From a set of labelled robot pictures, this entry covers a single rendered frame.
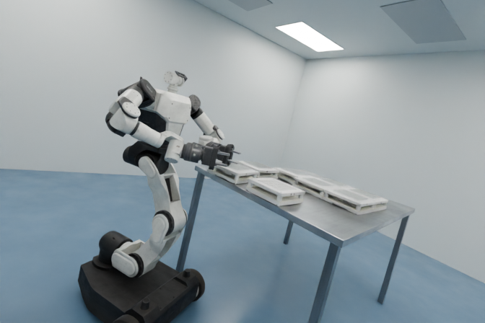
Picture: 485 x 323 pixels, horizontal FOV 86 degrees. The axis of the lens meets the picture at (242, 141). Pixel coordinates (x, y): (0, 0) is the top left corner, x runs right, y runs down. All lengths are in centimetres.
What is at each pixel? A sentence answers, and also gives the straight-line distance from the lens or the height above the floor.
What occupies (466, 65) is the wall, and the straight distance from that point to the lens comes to 483.
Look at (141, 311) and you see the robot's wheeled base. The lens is 163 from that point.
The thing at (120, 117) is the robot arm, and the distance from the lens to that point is 115.
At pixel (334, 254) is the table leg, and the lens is 129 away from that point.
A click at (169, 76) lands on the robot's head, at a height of 140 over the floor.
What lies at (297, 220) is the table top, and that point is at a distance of 132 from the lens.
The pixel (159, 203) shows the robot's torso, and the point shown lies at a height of 69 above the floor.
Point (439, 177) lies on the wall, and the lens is 460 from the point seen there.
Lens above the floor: 127
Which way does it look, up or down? 5 degrees down
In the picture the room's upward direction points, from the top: 13 degrees clockwise
